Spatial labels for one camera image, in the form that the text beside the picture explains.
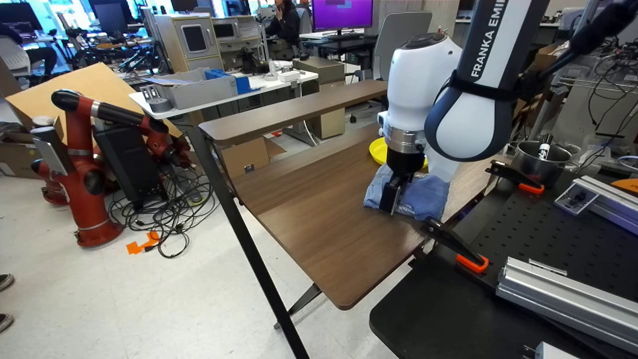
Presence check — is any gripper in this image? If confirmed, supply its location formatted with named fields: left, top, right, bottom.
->
left=379, top=146, right=426, bottom=216

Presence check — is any blue towel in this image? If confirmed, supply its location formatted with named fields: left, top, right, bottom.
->
left=363, top=164, right=451, bottom=222

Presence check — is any yellow plate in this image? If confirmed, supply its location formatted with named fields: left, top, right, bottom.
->
left=369, top=137, right=429, bottom=171

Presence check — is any black clamp with orange tips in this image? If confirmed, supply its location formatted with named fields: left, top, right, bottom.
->
left=420, top=218, right=490, bottom=274
left=485, top=160, right=546, bottom=195

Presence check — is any tan drawer cabinet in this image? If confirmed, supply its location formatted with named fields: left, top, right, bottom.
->
left=292, top=56, right=347, bottom=141

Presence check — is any metal pot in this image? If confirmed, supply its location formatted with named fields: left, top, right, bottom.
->
left=510, top=140, right=573, bottom=188

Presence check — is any cardboard box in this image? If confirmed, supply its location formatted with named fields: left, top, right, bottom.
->
left=218, top=137, right=288, bottom=179

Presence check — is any grey office chair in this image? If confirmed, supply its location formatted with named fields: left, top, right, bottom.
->
left=348, top=10, right=434, bottom=124

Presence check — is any monitor with purple screen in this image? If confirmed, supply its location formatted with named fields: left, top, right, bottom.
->
left=311, top=0, right=375, bottom=33

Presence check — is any blue plastic box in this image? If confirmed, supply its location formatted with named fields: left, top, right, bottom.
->
left=204, top=69, right=253, bottom=96

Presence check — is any long aluminium profile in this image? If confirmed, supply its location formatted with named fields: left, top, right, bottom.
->
left=495, top=256, right=638, bottom=355

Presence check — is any white table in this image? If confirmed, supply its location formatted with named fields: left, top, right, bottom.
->
left=129, top=69, right=319, bottom=121

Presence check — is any aluminium profile with grey box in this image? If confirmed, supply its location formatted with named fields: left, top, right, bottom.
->
left=553, top=175, right=638, bottom=236

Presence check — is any grey plastic bin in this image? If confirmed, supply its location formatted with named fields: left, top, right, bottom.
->
left=154, top=68, right=239, bottom=111

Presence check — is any white box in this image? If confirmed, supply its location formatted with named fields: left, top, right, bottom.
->
left=523, top=341, right=585, bottom=359

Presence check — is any toy kitchen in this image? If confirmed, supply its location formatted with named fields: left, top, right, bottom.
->
left=154, top=13, right=273, bottom=74

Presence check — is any orange tape strip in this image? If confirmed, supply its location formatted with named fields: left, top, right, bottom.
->
left=125, top=230, right=161, bottom=256

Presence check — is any black computer box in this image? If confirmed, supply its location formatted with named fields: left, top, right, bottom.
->
left=92, top=122, right=168, bottom=204

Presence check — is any red robot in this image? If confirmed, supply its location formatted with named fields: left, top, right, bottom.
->
left=30, top=89, right=196, bottom=249

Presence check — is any brown cardboard sheet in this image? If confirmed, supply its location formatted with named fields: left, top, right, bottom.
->
left=4, top=62, right=183, bottom=146

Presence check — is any dark monitor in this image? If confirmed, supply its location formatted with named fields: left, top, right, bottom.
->
left=92, top=2, right=131, bottom=36

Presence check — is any tangle of black cables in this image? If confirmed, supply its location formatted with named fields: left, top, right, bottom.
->
left=107, top=166, right=221, bottom=259

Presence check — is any bundle of black cables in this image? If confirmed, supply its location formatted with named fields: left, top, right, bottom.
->
left=573, top=36, right=638, bottom=173

